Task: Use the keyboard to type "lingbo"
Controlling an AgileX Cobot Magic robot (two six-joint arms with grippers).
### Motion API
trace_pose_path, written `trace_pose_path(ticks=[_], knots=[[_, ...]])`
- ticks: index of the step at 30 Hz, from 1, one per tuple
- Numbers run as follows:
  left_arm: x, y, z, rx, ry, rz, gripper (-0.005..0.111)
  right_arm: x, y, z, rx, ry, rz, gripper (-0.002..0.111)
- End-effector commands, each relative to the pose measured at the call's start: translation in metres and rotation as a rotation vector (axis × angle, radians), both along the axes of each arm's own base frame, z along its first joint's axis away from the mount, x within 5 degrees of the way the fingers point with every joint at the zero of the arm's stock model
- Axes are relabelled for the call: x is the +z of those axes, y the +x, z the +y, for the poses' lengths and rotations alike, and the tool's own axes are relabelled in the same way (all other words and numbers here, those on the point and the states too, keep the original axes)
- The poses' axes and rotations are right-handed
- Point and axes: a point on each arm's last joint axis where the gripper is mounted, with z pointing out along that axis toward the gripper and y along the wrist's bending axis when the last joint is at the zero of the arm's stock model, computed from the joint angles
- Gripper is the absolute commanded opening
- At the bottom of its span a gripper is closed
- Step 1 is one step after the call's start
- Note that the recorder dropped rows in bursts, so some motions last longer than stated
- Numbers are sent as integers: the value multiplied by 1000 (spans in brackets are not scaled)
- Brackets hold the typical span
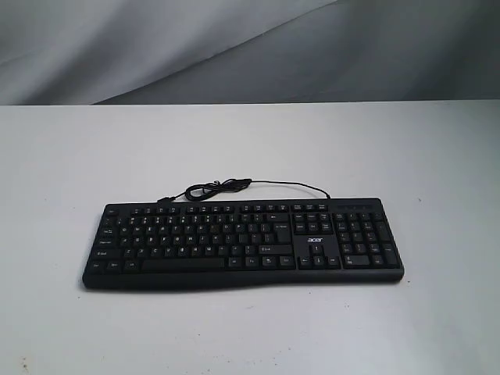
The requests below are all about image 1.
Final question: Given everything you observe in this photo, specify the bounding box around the black keyboard cable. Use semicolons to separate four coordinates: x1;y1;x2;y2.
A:
157;177;331;204

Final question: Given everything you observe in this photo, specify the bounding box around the black acer keyboard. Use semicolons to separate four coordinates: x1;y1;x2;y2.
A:
82;198;405;291

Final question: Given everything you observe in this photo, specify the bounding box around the grey backdrop cloth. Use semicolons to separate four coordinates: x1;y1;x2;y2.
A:
1;1;499;105

